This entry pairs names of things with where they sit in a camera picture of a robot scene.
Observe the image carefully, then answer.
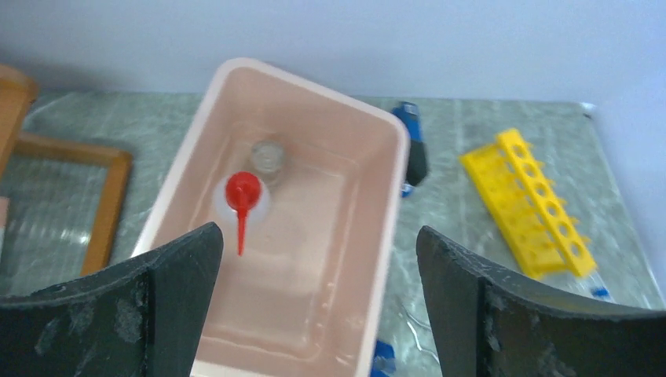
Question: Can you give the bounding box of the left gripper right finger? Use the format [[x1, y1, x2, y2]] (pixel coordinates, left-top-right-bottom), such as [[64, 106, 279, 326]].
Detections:
[[415, 226, 665, 376]]

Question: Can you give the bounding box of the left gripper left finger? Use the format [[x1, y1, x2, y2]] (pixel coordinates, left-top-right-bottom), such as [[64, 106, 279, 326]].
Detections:
[[1, 222, 224, 376]]

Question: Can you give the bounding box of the yellow test tube rack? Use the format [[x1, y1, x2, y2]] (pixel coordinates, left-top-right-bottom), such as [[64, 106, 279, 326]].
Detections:
[[460, 129, 597, 280]]

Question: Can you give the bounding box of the wooden drying rack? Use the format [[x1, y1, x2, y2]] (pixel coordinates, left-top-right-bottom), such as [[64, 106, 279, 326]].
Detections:
[[1, 65, 133, 276]]

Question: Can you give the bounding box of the red cap wash bottle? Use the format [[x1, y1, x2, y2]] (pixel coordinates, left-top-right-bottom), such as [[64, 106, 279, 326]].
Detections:
[[212, 170, 271, 256]]

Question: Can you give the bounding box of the pink plastic bin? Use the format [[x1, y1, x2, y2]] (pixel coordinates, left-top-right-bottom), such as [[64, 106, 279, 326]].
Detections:
[[134, 58, 410, 376]]

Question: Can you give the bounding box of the blue stapler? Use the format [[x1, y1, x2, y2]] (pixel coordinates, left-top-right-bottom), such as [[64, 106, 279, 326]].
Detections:
[[392, 101, 429, 198]]

